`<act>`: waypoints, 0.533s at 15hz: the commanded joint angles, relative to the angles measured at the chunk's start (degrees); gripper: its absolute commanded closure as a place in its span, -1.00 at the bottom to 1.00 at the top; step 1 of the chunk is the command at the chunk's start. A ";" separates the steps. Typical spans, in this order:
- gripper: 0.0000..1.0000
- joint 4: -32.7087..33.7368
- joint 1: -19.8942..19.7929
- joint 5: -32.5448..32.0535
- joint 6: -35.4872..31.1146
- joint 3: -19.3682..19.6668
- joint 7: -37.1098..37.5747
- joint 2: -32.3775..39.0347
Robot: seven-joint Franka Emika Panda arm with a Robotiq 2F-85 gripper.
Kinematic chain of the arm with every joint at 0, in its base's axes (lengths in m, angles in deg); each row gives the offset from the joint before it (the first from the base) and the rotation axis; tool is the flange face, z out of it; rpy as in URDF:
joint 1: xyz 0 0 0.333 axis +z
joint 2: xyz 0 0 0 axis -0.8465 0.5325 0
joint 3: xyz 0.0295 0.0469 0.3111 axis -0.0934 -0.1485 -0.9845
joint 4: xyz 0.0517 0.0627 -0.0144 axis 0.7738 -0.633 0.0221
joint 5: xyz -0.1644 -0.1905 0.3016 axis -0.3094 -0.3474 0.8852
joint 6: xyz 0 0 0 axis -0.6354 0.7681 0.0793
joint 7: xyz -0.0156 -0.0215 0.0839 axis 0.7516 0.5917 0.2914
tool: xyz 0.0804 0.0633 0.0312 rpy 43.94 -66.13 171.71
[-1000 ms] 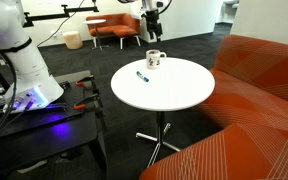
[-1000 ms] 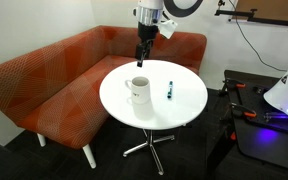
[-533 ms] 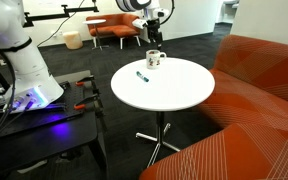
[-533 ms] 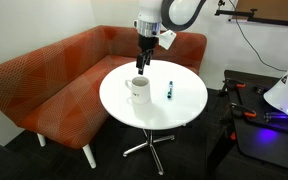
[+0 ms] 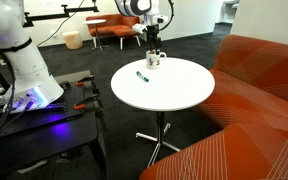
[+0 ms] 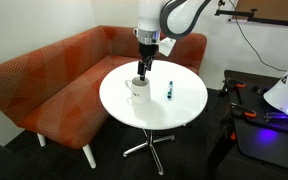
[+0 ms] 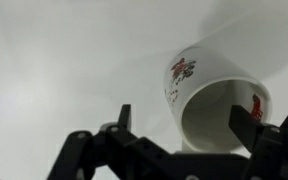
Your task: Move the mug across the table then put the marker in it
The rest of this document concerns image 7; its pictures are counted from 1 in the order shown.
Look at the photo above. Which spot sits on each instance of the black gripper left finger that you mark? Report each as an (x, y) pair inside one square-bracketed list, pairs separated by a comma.
[(124, 153)]

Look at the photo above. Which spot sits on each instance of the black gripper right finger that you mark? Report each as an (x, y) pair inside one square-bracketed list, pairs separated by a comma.
[(270, 150)]

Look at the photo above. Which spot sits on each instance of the white mug with red print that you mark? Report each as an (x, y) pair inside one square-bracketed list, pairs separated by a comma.
[(204, 70)]

